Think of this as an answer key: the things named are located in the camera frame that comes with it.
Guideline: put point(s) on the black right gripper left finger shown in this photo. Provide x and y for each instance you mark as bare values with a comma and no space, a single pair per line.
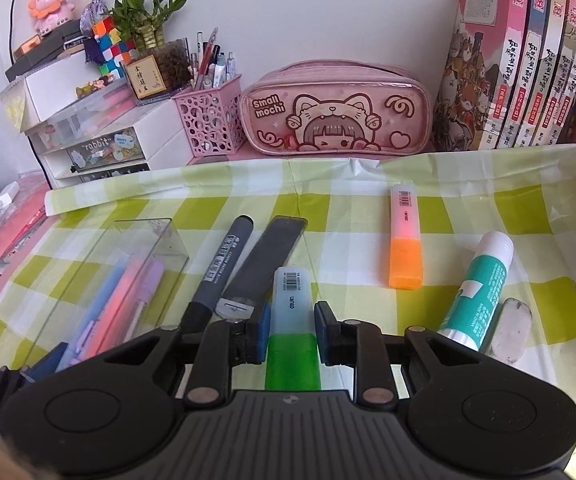
225,345

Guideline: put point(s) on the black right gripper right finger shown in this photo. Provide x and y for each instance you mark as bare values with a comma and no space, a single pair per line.
366,350

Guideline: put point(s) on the green highlighter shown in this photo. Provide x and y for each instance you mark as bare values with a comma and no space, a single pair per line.
292,361

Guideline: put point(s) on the orange highlighter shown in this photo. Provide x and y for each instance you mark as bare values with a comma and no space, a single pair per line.
405,255

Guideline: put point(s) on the lilac white pen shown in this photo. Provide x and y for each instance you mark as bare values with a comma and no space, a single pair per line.
148,284

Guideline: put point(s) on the pink pen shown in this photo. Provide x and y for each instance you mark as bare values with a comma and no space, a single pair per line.
111,323

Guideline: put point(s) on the blue pen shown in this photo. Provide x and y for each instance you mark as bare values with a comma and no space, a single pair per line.
69,352

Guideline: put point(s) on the grey black marker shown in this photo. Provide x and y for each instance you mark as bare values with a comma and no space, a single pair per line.
203,302

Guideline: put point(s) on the teal glue stick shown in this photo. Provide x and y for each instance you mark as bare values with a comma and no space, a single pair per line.
468,318

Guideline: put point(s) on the clear plastic box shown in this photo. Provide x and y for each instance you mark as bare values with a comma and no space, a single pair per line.
155,237

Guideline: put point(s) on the green checkered tablecloth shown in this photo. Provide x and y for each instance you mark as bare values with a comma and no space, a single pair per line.
529,194

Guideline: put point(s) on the white eraser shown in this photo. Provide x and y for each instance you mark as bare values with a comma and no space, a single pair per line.
511,331

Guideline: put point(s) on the pink perforated pen holder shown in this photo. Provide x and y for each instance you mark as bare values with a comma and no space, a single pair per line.
211,119

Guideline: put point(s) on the pink cat pencil case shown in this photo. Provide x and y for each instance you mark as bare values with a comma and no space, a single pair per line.
332,107

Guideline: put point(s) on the white drawer organizer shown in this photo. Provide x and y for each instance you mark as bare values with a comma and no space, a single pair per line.
104,134

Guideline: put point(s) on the glass planter with label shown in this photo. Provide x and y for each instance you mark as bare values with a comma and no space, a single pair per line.
160,72

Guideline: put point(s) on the pink cat book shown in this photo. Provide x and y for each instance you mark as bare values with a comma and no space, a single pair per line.
479,75

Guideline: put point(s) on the blue spine book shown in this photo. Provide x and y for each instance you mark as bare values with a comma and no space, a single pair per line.
525,75

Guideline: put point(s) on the rubik's cube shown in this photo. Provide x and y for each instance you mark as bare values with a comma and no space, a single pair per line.
116,52

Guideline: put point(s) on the lucky bamboo plant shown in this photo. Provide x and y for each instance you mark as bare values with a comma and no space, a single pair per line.
142,20

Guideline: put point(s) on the black box on organizer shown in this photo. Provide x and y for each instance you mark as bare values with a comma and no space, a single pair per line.
40,51

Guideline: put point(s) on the pink spine book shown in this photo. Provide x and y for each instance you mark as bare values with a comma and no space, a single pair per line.
561,94

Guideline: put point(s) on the yellow spine book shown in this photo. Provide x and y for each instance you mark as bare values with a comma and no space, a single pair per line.
544,73

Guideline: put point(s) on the orange lion toy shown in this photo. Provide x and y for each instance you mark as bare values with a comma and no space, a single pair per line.
50,14

